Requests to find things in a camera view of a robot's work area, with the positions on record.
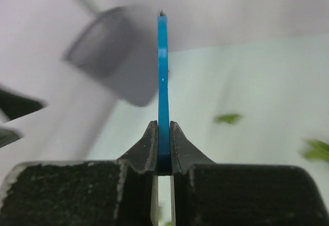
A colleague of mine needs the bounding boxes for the small green scrap centre top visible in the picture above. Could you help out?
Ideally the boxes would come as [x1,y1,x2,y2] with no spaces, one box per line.
[214,114,243,125]

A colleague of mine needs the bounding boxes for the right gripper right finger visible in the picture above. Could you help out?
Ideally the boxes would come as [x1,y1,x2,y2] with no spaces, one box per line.
[170,122,328,225]

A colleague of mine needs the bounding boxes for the blue hand brush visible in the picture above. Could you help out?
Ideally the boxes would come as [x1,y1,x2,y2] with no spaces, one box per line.
[157,10,172,176]

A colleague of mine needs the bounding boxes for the grey mesh waste bin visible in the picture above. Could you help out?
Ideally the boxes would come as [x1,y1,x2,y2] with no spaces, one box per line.
[63,5,158,107]

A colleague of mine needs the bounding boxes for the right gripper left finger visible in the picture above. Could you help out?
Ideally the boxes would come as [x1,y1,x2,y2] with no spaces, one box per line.
[1,121,158,225]

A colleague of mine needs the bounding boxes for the green paper scrap right cluster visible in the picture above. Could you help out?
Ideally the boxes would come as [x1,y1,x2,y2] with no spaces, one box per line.
[302,139,328,163]

